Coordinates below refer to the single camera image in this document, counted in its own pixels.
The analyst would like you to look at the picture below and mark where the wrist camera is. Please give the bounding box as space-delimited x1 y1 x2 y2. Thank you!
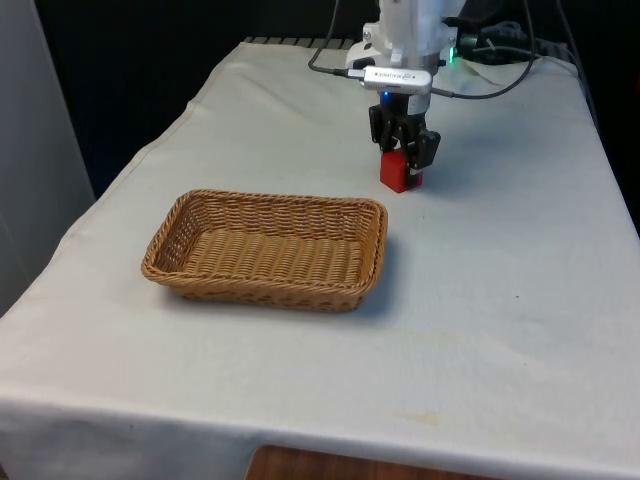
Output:
359 64 434 97

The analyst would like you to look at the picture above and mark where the pale locker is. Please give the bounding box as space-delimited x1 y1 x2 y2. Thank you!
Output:
0 0 97 317

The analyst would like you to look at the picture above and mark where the brown wicker basket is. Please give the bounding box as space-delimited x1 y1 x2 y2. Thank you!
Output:
140 188 389 314

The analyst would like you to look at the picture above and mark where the black cable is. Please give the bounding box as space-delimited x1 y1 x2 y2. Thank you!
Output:
307 0 364 79
430 0 539 100

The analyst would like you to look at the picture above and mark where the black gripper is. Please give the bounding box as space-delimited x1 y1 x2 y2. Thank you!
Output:
368 90 443 191

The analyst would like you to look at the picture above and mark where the red cube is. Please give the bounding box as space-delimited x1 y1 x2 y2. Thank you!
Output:
378 149 425 195

